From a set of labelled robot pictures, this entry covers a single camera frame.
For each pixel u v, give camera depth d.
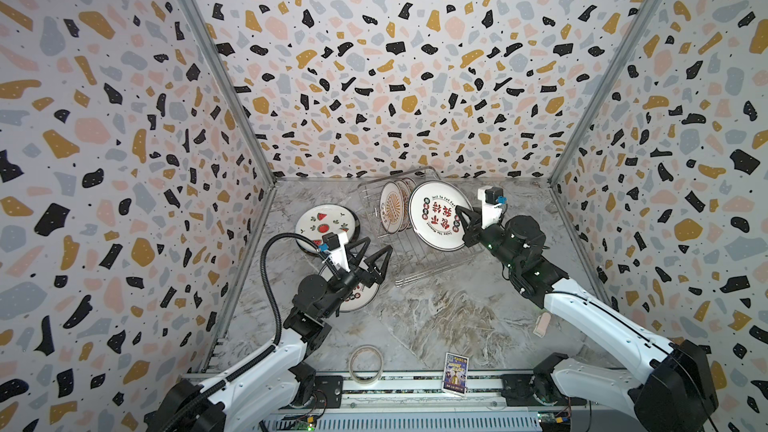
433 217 0.80
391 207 1.03
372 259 0.64
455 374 0.76
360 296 0.90
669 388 0.39
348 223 1.04
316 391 0.73
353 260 0.68
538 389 0.68
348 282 0.66
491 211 0.63
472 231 0.66
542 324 0.83
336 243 0.64
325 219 1.06
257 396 0.54
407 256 1.00
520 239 0.56
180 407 0.40
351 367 0.77
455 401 0.73
